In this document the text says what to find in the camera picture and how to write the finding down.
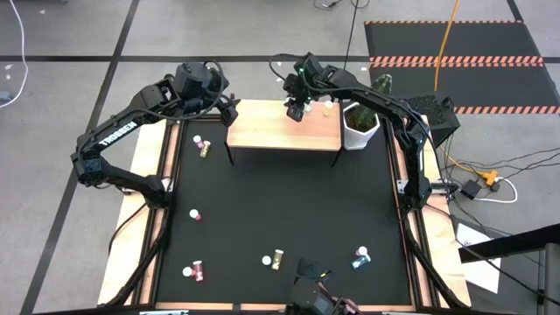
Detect white paper sheet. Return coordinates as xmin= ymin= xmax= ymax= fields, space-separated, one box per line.
xmin=454 ymin=221 xmax=503 ymax=295

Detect black table mat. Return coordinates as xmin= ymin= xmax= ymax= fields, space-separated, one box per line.
xmin=153 ymin=118 xmax=413 ymax=306

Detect black power adapter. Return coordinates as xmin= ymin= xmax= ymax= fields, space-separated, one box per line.
xmin=461 ymin=179 xmax=482 ymax=200

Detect white floor cable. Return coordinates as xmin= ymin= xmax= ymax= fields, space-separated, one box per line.
xmin=0 ymin=0 xmax=30 ymax=109

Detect green cactus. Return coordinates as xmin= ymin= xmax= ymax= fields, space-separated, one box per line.
xmin=351 ymin=73 xmax=394 ymax=132

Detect black striped-edge floor mat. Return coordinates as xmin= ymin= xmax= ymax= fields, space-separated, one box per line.
xmin=363 ymin=20 xmax=560 ymax=116

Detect white planter pot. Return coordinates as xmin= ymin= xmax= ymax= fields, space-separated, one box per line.
xmin=341 ymin=101 xmax=381 ymax=151

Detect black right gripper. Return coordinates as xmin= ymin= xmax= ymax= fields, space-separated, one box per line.
xmin=282 ymin=52 xmax=327 ymax=124

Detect black perforated box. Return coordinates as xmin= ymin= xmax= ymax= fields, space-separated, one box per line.
xmin=400 ymin=94 xmax=461 ymax=148

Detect grey metal post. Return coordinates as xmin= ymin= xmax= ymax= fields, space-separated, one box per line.
xmin=536 ymin=242 xmax=560 ymax=315

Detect thin black hanging cable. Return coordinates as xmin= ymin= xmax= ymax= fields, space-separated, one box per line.
xmin=342 ymin=0 xmax=361 ymax=74

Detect black desk board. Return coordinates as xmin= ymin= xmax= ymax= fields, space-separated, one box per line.
xmin=458 ymin=223 xmax=560 ymax=264

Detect yellow-orange hanging cable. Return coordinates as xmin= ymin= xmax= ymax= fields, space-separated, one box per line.
xmin=432 ymin=0 xmax=461 ymax=93

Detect white power cable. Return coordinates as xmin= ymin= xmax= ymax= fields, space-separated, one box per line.
xmin=474 ymin=176 xmax=519 ymax=205

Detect blue labelled pill bottle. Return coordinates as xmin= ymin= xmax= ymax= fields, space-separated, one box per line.
xmin=350 ymin=254 xmax=373 ymax=270

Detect wooden shelf with black legs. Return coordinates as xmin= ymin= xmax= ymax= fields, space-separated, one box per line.
xmin=224 ymin=98 xmax=345 ymax=168

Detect black aluminium table frame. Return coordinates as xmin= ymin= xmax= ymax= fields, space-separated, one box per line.
xmin=102 ymin=111 xmax=469 ymax=315

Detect black floor cables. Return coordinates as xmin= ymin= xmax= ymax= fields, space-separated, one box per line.
xmin=437 ymin=146 xmax=560 ymax=176

